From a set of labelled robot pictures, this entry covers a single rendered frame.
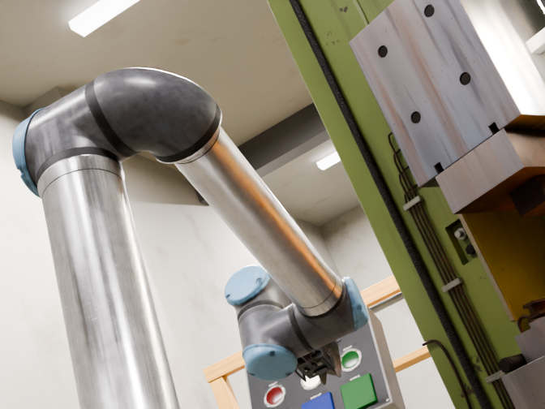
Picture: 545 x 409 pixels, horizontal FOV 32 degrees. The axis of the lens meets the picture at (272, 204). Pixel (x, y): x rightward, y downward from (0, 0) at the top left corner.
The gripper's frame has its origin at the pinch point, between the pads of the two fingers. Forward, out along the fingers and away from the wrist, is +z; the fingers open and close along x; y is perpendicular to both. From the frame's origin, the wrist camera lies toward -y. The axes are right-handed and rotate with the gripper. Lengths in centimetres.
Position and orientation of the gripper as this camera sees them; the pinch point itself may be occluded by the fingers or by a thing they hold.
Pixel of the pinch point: (334, 368)
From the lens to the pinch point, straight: 201.2
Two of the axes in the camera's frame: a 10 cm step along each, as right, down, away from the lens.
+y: 1.3, 6.6, -7.4
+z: 5.2, 5.9, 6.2
